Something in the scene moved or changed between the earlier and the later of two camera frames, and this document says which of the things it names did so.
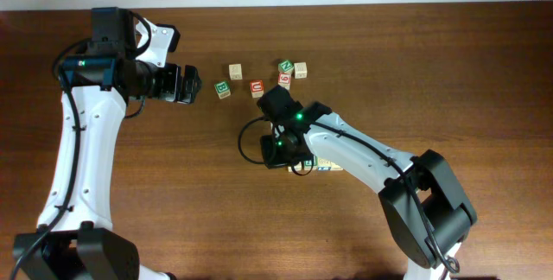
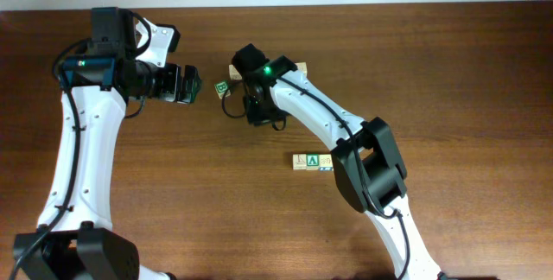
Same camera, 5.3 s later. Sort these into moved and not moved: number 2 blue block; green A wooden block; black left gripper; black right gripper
Moved: black right gripper
Not moved: green A wooden block; black left gripper; number 2 blue block
